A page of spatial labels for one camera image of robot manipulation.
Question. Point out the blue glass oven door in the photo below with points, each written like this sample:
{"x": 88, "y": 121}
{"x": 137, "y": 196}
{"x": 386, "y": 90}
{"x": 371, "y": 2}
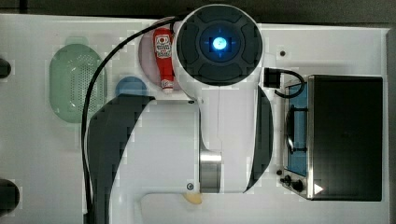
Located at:
{"x": 296, "y": 132}

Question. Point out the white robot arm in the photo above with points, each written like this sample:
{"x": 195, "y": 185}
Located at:
{"x": 216, "y": 138}

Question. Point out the yellow object under arm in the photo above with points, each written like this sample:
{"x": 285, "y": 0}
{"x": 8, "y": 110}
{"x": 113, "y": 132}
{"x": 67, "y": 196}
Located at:
{"x": 193, "y": 198}

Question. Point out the blue cup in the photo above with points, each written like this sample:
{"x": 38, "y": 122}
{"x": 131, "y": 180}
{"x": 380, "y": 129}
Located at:
{"x": 131, "y": 85}

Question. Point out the red ketchup bottle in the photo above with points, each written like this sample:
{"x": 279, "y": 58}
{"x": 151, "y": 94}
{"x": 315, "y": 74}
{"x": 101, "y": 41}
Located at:
{"x": 162, "y": 43}

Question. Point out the green perforated colander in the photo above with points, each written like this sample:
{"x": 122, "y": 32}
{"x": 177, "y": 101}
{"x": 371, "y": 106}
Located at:
{"x": 70, "y": 72}

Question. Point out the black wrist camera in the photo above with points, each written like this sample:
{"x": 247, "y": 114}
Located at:
{"x": 271, "y": 78}

